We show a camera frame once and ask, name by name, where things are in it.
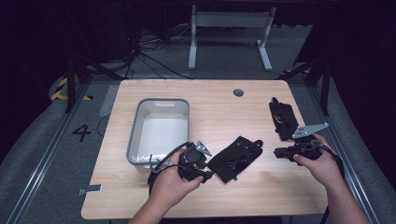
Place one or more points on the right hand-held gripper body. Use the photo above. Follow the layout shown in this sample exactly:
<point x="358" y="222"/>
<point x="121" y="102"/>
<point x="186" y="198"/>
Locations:
<point x="306" y="149"/>

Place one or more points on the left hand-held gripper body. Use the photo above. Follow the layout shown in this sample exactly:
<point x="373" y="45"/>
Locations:
<point x="193" y="155"/>

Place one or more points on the black pouch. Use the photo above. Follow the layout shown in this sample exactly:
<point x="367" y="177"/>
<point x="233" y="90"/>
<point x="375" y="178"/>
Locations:
<point x="283" y="118"/>
<point x="233" y="158"/>

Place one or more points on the person's right hand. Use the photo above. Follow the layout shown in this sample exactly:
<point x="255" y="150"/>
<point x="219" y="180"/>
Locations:
<point x="327" y="168"/>

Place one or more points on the person's left hand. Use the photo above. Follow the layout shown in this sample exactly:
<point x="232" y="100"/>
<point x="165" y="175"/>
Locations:
<point x="171" y="186"/>

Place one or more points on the grey plastic bin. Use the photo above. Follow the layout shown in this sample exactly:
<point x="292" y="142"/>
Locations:
<point x="162" y="130"/>

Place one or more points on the black metal stand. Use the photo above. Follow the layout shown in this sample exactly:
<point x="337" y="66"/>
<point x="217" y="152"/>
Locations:
<point x="71" y="84"/>
<point x="325" y="90"/>

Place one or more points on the yellow black hazard tape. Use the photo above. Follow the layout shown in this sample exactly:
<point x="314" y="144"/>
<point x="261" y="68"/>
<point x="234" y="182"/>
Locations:
<point x="60" y="88"/>

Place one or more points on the aluminium floor rail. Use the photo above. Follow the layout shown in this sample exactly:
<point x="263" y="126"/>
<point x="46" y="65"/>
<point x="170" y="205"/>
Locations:
<point x="348" y="168"/>
<point x="46" y="158"/>

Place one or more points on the small grey metal bracket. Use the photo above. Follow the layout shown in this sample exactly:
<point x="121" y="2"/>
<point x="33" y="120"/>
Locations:
<point x="91" y="188"/>

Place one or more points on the grey metal desk frame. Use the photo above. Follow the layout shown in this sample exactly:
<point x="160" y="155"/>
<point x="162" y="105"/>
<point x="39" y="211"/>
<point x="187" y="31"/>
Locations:
<point x="230" y="19"/>

